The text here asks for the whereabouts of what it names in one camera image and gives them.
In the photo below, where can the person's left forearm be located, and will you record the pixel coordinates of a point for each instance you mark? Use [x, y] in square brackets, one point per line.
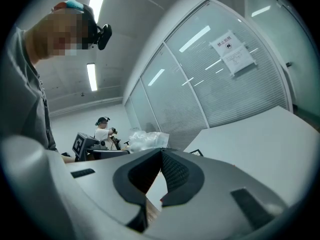
[68, 158]

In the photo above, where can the black head-worn camera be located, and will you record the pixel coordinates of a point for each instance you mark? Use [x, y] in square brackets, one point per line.
[103, 37]

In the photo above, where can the person's grey shirt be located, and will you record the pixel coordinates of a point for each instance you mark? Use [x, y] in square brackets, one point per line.
[22, 96]

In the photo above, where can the clear plastic bag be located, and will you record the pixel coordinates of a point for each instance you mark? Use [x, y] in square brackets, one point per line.
[147, 140]

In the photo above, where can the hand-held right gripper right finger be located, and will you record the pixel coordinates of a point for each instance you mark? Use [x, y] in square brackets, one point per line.
[220, 184]

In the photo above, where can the black picture frame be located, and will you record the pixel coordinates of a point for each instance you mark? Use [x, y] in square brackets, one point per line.
[197, 152]

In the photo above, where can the white paper notice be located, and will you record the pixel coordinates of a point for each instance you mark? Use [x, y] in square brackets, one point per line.
[233, 52]

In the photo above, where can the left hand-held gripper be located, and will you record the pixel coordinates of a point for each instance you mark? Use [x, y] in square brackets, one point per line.
[82, 146]

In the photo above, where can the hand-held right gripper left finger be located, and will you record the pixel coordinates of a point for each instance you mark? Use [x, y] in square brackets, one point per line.
[87, 184]

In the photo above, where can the light grey square table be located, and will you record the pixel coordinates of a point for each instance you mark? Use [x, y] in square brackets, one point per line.
[250, 146]

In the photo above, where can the person's head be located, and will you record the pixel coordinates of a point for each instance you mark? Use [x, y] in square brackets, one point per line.
[57, 36]

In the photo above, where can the red and teal headband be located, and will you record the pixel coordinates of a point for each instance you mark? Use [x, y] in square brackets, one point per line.
[71, 5]

